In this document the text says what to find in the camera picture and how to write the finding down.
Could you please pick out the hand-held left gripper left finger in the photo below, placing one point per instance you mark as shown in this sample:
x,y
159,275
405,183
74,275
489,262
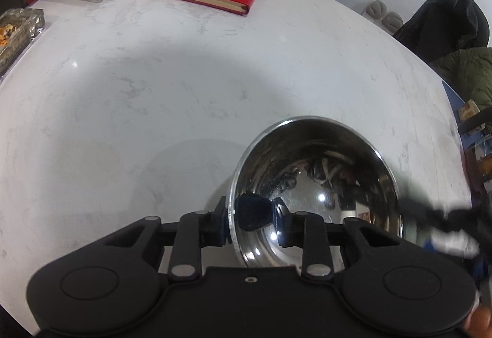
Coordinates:
x,y
213,230

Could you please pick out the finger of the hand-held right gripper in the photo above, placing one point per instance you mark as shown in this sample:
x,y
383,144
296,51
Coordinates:
x,y
438,213

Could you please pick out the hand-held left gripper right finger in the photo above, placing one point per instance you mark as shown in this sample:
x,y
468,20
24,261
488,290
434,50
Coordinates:
x,y
280,217

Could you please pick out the stainless steel bowl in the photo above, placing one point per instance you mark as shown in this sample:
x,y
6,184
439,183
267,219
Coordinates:
x,y
307,184

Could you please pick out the person's right hand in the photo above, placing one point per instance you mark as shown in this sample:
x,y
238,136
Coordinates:
x,y
480,324

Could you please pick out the blue chair seat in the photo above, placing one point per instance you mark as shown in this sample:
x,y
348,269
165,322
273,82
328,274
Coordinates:
x,y
453,103

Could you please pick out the olive quilted jacket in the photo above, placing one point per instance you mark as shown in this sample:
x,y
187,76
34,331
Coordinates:
x,y
469,73

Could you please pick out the black jacket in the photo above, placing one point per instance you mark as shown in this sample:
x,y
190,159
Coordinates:
x,y
446,23

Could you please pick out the glass ashtray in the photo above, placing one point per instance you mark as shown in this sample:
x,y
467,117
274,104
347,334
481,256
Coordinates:
x,y
19,34

